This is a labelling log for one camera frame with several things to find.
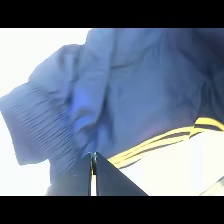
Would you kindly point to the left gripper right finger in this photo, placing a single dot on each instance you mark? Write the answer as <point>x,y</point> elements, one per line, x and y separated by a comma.
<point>111,181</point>

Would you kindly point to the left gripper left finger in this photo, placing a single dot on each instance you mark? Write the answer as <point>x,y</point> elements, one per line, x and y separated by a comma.
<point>75,180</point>

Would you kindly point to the navy striped garment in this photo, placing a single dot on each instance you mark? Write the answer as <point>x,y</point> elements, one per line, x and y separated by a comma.
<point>140,93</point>

